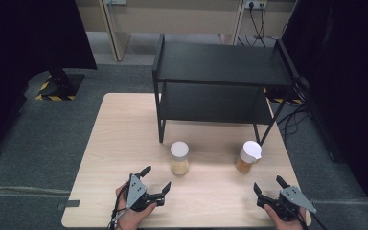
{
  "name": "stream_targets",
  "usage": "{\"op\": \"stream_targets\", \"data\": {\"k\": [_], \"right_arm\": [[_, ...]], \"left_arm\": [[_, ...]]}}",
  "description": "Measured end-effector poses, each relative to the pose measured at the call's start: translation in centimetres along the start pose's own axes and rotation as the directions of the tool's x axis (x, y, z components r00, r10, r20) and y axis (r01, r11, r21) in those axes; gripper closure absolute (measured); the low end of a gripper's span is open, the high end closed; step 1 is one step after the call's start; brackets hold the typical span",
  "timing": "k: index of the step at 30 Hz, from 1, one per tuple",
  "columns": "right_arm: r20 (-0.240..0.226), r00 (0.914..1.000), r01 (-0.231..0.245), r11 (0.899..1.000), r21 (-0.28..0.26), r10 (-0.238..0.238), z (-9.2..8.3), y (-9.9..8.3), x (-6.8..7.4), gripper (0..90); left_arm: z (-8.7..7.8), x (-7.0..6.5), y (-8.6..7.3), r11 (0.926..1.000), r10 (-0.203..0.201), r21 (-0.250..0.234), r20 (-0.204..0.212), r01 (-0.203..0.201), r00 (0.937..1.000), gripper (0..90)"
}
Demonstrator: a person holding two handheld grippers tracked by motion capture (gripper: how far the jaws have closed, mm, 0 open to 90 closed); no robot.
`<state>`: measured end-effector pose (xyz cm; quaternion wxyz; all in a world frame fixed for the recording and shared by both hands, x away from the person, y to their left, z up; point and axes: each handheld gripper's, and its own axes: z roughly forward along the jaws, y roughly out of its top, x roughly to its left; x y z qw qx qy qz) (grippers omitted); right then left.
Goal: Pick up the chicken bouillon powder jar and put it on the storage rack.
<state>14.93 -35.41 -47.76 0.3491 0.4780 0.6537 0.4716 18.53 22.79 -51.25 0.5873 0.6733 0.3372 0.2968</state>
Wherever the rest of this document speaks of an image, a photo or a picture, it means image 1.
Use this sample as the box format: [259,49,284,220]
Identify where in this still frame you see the white wall outlet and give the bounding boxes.
[243,0,268,10]

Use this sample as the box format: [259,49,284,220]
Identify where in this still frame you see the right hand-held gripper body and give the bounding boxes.
[267,186,318,222]

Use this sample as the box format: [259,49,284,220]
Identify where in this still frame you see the white partition frame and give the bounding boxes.
[99,0,247,62]

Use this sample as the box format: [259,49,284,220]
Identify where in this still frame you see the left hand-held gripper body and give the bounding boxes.
[125,173,166,213]

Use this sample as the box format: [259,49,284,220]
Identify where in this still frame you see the hand-held gripper cable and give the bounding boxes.
[310,212,330,230]
[108,181,132,230]

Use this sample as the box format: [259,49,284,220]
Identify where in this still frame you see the person's right hand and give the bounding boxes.
[263,204,309,230]

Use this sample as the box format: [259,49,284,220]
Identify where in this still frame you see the left hand-held gripper cable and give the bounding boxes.
[108,181,132,230]

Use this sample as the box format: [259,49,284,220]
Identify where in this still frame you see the glass jar with white spout lid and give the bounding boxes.
[235,140,264,174]

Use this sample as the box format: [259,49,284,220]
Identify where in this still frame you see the stand base with yellow-black tape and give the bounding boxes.
[263,85,304,105]
[35,65,86,102]

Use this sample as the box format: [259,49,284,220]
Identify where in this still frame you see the black curtain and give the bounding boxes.
[281,0,368,226]
[0,0,98,165]

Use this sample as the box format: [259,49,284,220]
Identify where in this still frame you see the person's left hand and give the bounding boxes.
[114,183,158,230]

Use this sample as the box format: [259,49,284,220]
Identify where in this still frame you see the black power cable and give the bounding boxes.
[248,2,266,48]
[252,2,267,48]

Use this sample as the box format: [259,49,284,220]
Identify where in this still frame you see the black floor cables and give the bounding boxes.
[275,103,311,137]

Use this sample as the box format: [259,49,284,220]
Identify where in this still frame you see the right hand-held gripper cable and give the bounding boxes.
[310,212,330,230]

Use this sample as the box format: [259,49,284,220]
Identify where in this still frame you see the glass jar with grey lid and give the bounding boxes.
[170,141,191,176]

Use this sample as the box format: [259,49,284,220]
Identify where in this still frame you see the black two-tier shelf rack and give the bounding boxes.
[151,33,301,147]

